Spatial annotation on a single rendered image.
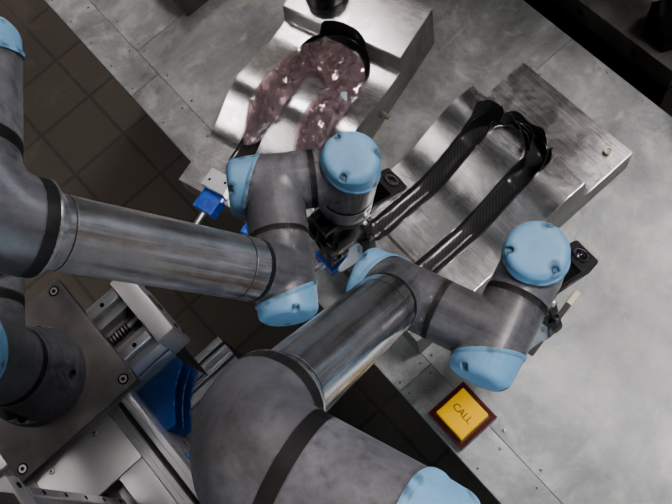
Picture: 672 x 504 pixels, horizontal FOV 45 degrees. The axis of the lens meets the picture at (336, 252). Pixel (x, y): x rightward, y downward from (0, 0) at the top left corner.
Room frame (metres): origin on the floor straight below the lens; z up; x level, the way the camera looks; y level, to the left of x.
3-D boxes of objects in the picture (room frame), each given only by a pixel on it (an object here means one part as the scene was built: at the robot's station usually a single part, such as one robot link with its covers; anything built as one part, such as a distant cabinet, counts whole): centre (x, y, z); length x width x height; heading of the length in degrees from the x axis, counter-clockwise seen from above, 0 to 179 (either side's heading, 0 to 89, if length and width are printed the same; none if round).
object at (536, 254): (0.25, -0.20, 1.25); 0.09 x 0.08 x 0.11; 129
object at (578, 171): (0.51, -0.26, 0.87); 0.50 x 0.26 x 0.14; 108
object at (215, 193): (0.70, 0.18, 0.86); 0.13 x 0.05 x 0.05; 125
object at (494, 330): (0.20, -0.12, 1.25); 0.11 x 0.11 x 0.08; 39
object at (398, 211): (0.51, -0.24, 0.92); 0.35 x 0.16 x 0.09; 108
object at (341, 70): (0.81, -0.07, 0.90); 0.26 x 0.18 x 0.08; 125
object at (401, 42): (0.82, -0.07, 0.86); 0.50 x 0.26 x 0.11; 125
